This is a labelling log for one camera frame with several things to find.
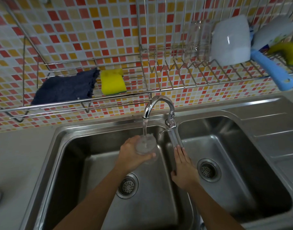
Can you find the person's right hand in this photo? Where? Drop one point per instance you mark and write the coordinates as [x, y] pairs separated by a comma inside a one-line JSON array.
[[185, 172]]

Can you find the person's left hand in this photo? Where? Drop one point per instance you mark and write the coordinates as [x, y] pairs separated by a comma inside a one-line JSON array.
[[128, 158]]

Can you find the clear plastic water tank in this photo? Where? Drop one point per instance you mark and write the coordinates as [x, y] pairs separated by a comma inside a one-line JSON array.
[[145, 146]]

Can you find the chrome faucet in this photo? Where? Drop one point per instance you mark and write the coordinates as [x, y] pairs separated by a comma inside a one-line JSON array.
[[171, 120]]

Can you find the person's left forearm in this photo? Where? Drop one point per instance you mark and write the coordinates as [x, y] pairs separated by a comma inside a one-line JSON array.
[[96, 201]]

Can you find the person's right forearm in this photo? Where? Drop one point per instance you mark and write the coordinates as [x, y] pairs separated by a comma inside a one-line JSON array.
[[213, 210]]

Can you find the round steel drain strainer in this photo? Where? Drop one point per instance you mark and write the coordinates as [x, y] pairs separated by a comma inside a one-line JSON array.
[[127, 185], [209, 170]]

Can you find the stainless steel double sink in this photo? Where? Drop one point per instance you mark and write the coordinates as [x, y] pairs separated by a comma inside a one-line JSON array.
[[232, 196]]

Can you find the dark blue cloth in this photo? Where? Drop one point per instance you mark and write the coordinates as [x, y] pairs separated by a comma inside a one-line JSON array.
[[65, 87]]

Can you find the clear drinking glass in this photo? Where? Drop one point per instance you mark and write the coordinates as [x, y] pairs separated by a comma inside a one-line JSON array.
[[198, 39]]

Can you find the white cup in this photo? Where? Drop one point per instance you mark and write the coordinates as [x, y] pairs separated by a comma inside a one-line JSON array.
[[230, 40]]

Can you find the yellow green scrub sponge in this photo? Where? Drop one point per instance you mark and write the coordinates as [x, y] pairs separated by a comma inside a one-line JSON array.
[[289, 53]]

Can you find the white labelled bottle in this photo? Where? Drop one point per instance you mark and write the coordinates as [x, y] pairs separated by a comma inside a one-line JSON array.
[[273, 29]]

